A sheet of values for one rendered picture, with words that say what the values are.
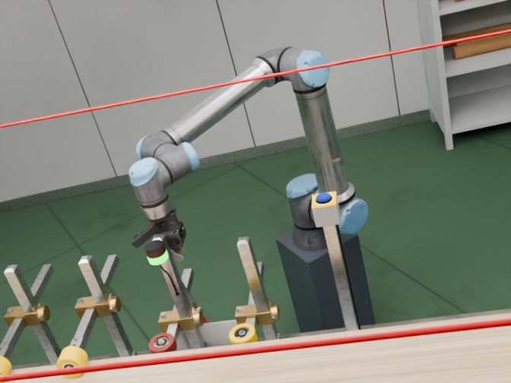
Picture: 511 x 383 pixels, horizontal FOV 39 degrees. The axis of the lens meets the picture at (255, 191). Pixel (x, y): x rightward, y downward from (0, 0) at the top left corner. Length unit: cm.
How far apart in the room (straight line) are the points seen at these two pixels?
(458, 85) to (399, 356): 318
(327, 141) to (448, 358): 94
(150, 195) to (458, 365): 97
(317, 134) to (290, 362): 86
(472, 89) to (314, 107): 262
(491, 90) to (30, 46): 300
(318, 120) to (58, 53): 264
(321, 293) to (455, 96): 236
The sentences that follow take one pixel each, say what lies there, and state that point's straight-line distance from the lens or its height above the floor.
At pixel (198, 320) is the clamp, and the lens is 231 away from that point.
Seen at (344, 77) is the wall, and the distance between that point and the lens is 477.
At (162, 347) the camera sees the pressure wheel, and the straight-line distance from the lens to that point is 218.
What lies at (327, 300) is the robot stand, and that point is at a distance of 298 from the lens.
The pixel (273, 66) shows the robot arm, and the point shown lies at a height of 141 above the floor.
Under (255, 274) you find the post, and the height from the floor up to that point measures 100.
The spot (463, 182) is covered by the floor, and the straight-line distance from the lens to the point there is 428.
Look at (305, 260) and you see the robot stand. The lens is 285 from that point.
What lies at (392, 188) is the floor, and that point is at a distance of 430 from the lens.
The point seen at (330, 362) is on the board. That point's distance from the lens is 198.
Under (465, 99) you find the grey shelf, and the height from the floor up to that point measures 13.
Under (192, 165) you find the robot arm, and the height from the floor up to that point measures 132.
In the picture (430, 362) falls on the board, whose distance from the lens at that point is 194.
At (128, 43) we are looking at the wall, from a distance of 470.
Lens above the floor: 229
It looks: 30 degrees down
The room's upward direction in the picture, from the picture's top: 15 degrees counter-clockwise
